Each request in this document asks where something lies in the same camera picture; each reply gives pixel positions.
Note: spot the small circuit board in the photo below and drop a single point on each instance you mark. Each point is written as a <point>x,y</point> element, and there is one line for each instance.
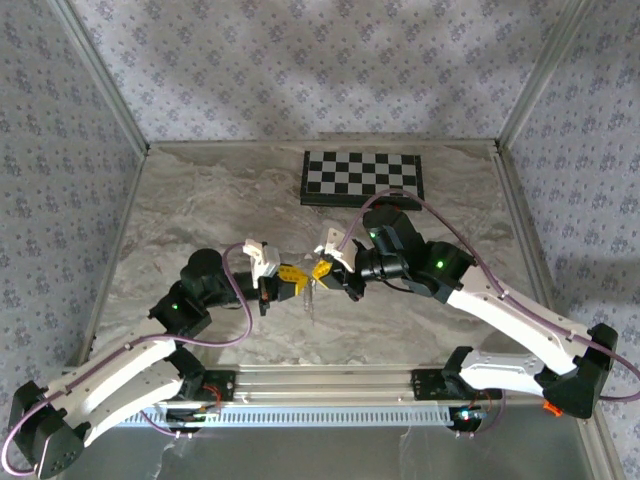
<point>192,415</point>
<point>467,415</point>

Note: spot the aluminium frame post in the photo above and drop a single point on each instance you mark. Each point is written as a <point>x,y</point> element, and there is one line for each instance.
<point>542,75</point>
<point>102,75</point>

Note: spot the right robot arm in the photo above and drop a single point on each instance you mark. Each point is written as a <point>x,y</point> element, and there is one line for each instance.
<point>500,370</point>

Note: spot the aluminium frame wall rail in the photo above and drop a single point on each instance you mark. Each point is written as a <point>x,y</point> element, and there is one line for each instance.
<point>400,140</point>

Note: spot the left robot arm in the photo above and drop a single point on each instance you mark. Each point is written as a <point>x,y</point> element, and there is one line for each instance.
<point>125,370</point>

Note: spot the black and grey chessboard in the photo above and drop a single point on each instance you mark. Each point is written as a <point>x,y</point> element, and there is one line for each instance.
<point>350,172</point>

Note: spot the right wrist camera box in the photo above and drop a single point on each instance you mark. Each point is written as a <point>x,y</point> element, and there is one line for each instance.
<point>335,247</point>

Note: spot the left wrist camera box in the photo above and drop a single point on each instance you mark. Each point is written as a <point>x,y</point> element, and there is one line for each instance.
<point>262,262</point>

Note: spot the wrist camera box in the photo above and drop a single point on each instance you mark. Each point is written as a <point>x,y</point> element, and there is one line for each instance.
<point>335,247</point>
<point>262,262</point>

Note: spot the orange pipe elbow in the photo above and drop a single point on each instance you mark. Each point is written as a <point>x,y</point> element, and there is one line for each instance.
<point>552,407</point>

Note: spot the aluminium frame side rail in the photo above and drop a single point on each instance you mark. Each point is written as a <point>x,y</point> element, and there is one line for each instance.
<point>515,200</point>
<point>130,200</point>

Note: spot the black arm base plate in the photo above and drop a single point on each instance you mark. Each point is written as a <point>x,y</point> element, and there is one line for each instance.
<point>225,385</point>
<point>425,385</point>

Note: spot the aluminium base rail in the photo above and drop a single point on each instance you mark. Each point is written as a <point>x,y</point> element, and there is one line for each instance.
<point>320,382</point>

